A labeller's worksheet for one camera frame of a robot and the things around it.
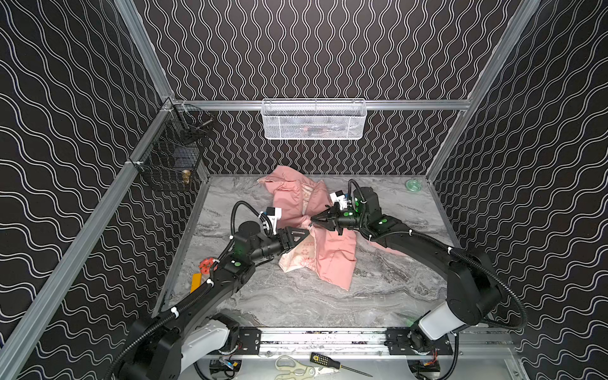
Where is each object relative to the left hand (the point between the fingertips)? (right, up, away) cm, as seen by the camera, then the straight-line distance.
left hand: (313, 237), depth 70 cm
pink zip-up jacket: (+7, -9, +20) cm, 23 cm away
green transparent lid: (+51, +18, +46) cm, 71 cm away
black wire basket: (-58, +29, +27) cm, 70 cm away
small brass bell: (-44, +19, +11) cm, 49 cm away
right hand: (-1, +4, +7) cm, 8 cm away
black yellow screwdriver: (+4, -37, -1) cm, 37 cm away
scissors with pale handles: (-7, -39, -1) cm, 39 cm away
